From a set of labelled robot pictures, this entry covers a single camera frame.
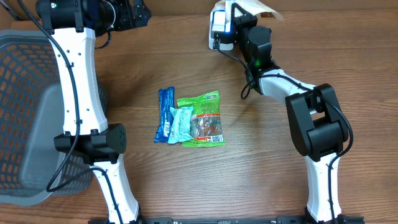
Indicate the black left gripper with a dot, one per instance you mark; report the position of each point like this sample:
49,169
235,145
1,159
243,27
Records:
128,21

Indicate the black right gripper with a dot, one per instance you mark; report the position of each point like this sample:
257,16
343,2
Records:
246,16

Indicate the beige cookie snack bag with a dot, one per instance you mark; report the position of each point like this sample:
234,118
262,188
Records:
254,7

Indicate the blue snack bar wrapper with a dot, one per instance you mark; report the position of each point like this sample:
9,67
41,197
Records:
166,101

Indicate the green snack bag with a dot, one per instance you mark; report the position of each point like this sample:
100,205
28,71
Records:
205,123

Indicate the light blue snack packet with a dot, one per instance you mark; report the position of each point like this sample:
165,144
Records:
180,129

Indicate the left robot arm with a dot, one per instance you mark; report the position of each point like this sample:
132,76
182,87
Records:
72,27

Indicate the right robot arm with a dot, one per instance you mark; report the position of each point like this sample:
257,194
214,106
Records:
320,131

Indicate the white barcode scanner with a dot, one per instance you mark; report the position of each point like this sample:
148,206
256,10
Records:
221,35

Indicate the grey plastic shopping basket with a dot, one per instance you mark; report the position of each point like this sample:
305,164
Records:
32,114

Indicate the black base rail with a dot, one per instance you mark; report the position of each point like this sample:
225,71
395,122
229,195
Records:
278,220

